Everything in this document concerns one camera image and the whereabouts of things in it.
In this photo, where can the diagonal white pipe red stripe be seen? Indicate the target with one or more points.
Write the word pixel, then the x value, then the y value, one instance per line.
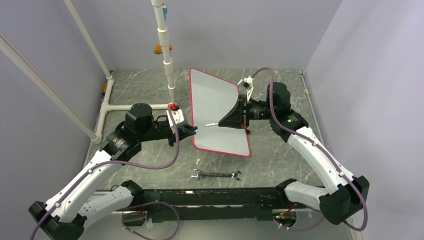
pixel 32 74

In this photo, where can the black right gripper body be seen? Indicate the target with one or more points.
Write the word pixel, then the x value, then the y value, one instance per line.
pixel 253 111

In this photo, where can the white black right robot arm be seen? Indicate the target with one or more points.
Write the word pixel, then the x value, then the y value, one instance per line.
pixel 342 195

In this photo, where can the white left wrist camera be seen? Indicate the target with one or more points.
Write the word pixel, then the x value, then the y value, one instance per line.
pixel 176 117

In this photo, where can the orange pipe valve fitting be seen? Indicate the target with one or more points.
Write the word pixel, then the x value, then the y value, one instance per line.
pixel 158 50

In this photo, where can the white blue whiteboard marker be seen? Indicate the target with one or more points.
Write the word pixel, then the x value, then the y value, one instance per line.
pixel 211 124

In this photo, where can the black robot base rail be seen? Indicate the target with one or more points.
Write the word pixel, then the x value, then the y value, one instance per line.
pixel 260 203

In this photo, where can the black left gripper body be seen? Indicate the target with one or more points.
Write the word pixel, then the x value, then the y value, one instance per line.
pixel 159 131

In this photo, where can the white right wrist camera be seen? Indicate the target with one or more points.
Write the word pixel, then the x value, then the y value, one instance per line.
pixel 247 83

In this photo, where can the white PVC pipe frame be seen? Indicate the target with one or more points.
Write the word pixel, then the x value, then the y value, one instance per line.
pixel 163 36

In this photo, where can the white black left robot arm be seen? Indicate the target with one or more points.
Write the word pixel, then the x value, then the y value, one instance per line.
pixel 67 214

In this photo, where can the pink-framed whiteboard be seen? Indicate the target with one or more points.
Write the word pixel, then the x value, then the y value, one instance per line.
pixel 211 98

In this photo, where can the silver double open-end wrench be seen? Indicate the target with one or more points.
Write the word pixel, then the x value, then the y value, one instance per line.
pixel 201 174

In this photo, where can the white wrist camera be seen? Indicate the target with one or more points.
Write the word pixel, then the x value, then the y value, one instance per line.
pixel 176 117
pixel 247 83

